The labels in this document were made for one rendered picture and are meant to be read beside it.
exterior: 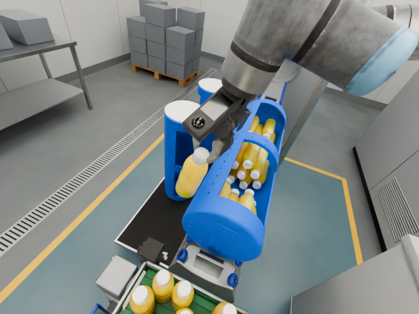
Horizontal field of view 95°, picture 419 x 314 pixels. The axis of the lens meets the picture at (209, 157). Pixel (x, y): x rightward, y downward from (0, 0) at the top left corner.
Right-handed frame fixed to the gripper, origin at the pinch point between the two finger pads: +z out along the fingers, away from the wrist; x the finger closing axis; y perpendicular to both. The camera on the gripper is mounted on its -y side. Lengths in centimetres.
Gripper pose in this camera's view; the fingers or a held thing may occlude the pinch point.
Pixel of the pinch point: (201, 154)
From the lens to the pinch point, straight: 48.6
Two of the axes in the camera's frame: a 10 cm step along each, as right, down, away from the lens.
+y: 5.9, -4.5, 6.7
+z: -3.4, 6.2, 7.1
